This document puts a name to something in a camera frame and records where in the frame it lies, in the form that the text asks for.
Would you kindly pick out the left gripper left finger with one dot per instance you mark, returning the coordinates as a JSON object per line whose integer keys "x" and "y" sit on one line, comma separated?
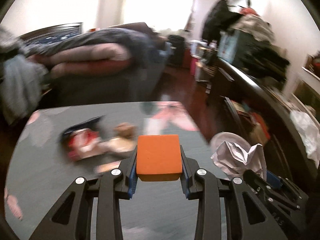
{"x": 71, "y": 215}

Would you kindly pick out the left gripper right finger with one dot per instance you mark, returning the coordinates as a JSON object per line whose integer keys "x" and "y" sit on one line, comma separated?
{"x": 225, "y": 206}

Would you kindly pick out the white paper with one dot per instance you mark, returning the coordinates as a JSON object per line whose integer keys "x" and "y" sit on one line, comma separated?
{"x": 234, "y": 160}

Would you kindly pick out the red white snack wrapper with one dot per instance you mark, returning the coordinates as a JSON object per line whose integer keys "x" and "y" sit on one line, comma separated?
{"x": 83, "y": 143}

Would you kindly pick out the dark blue snack wrapper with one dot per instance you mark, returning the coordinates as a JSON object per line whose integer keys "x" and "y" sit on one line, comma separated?
{"x": 90, "y": 123}

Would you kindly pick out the orange sponge block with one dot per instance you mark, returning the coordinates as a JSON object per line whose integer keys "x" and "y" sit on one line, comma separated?
{"x": 159, "y": 158}

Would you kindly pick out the grey floral bed cover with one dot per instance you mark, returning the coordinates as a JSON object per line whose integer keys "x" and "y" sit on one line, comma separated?
{"x": 40, "y": 170}

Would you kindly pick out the white plastic bag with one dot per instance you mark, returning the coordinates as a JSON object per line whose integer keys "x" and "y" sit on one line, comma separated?
{"x": 309, "y": 134}

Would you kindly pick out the brown crumpled wrapper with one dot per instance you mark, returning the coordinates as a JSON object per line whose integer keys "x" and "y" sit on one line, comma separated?
{"x": 125, "y": 130}

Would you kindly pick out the dark clothes pile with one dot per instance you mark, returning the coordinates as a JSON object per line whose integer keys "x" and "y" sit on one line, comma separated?
{"x": 245, "y": 41}

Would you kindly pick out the rumpled dark blanket pile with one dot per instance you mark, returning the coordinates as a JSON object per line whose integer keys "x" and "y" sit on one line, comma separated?
{"x": 104, "y": 52}

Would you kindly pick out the black suitcase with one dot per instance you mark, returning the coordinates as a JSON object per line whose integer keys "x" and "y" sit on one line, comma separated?
{"x": 177, "y": 48}

